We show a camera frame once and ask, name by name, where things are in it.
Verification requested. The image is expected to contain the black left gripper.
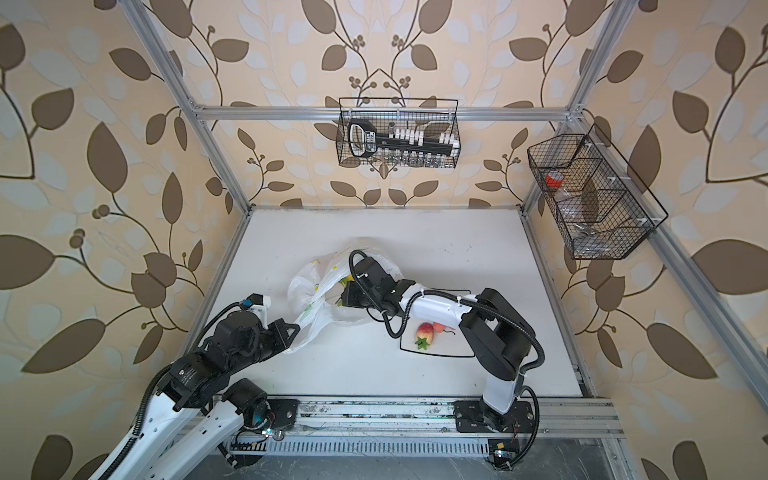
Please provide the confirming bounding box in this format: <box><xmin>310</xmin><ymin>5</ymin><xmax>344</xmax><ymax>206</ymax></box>
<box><xmin>228</xmin><ymin>318</ymin><xmax>304</xmax><ymax>378</ymax></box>

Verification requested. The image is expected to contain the white plastic bag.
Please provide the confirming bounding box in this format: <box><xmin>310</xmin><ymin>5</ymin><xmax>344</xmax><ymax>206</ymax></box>
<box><xmin>287</xmin><ymin>242</ymin><xmax>402</xmax><ymax>354</ymax></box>

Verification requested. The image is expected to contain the red fake strawberry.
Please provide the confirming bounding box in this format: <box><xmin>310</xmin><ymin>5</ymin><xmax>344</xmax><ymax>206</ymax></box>
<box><xmin>414</xmin><ymin>322</ymin><xmax>435</xmax><ymax>351</ymax></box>

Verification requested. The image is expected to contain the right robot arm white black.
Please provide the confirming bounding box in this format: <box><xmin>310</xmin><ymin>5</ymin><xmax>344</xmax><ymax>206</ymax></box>
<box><xmin>341</xmin><ymin>249</ymin><xmax>546</xmax><ymax>432</ymax></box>

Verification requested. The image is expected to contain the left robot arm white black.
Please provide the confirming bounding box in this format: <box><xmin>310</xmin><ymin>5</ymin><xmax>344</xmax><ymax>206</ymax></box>
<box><xmin>90</xmin><ymin>294</ymin><xmax>301</xmax><ymax>479</ymax></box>

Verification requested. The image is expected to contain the black outlined white mat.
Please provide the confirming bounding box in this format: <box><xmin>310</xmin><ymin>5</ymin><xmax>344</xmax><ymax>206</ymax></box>
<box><xmin>400</xmin><ymin>319</ymin><xmax>474</xmax><ymax>358</ymax></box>

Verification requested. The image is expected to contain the black socket tool set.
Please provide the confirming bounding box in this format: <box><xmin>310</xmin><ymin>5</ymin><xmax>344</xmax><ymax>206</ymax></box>
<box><xmin>346</xmin><ymin>119</ymin><xmax>461</xmax><ymax>159</ymax></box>

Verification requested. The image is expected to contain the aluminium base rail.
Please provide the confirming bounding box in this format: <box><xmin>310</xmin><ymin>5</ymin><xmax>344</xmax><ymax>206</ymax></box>
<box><xmin>222</xmin><ymin>396</ymin><xmax>623</xmax><ymax>459</ymax></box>

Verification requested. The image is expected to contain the black wire basket back wall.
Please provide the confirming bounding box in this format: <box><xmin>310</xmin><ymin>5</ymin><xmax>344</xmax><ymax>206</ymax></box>
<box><xmin>334</xmin><ymin>95</ymin><xmax>462</xmax><ymax>169</ymax></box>

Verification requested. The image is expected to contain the black wire basket wall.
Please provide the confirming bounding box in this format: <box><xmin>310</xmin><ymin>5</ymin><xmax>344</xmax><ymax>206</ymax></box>
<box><xmin>334</xmin><ymin>95</ymin><xmax>462</xmax><ymax>169</ymax></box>
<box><xmin>545</xmin><ymin>153</ymin><xmax>668</xmax><ymax>260</ymax></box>

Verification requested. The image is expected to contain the black wire basket right wall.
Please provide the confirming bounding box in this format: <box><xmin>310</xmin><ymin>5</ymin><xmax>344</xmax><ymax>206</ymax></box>
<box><xmin>545</xmin><ymin>153</ymin><xmax>668</xmax><ymax>260</ymax></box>

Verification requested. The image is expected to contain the aluminium corner post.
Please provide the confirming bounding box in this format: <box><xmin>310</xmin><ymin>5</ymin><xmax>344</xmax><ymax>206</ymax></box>
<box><xmin>519</xmin><ymin>1</ymin><xmax>637</xmax><ymax>222</ymax></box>

